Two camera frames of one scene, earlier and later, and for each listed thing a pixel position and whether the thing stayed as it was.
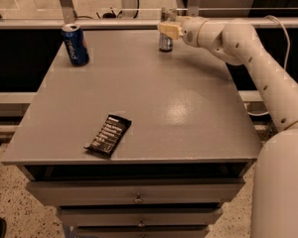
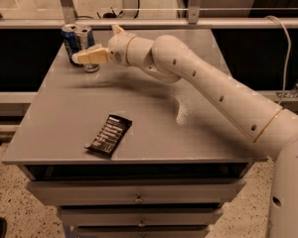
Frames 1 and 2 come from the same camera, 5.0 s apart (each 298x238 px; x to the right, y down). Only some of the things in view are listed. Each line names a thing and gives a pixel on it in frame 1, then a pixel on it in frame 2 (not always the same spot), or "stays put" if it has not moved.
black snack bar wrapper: (109, 137) stays put
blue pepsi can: (75, 45) stays put
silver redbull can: (166, 43) -> (84, 39)
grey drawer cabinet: (187, 153) stays put
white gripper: (191, 33) -> (117, 50)
